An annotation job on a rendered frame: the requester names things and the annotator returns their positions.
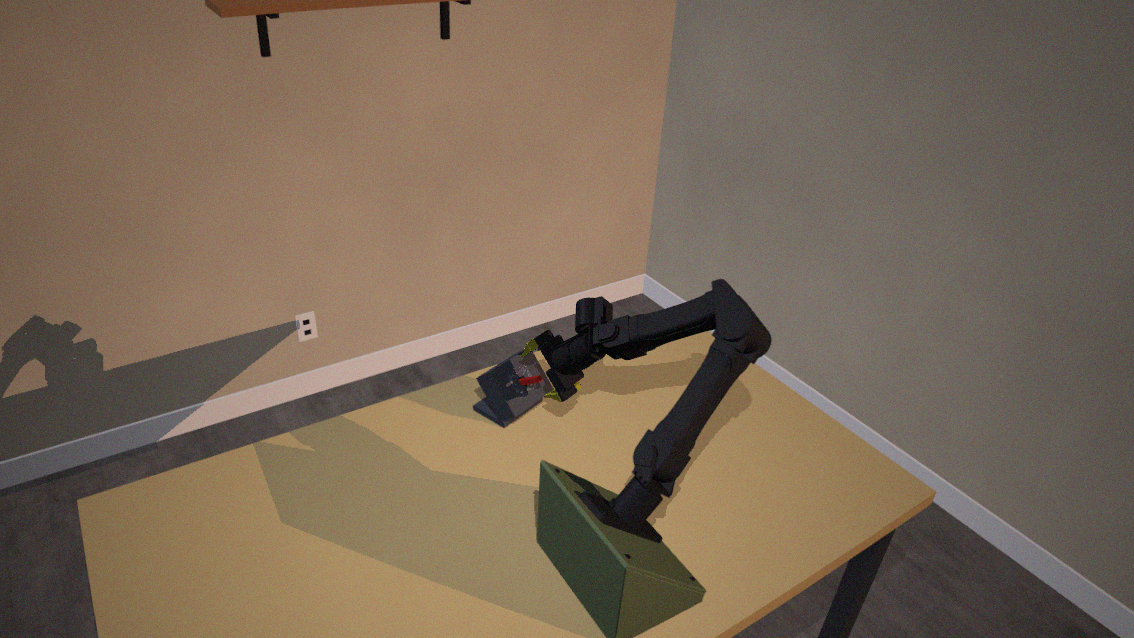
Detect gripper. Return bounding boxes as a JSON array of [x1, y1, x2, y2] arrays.
[[521, 330, 584, 402]]

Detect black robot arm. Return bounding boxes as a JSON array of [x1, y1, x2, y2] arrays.
[[555, 279, 771, 543]]

